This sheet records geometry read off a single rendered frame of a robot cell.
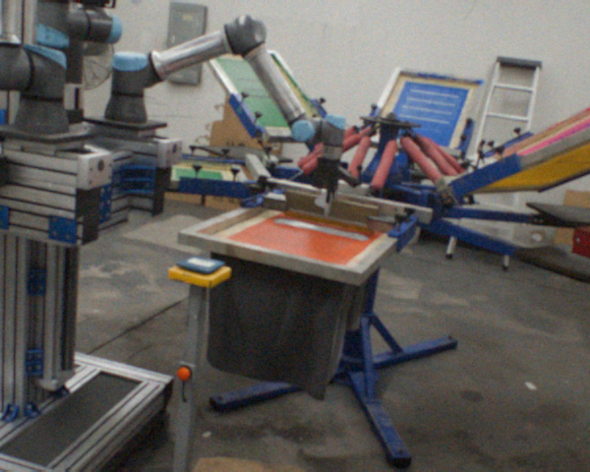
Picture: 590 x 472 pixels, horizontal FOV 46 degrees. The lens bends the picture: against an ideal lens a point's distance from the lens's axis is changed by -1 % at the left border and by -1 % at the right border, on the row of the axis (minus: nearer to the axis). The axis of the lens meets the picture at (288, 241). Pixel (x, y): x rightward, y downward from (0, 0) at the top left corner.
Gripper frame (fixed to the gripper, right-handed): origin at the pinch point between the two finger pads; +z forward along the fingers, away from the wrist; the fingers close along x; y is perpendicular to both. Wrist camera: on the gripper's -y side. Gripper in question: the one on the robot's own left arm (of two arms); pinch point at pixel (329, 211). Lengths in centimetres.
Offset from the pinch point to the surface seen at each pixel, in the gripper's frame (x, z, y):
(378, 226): 2.9, 1.4, -19.2
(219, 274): 78, 5, 6
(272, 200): 3.1, -1.2, 21.8
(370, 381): -56, 89, -14
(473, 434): -56, 102, -65
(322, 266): 60, 3, -17
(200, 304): 80, 15, 11
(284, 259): 60, 3, -5
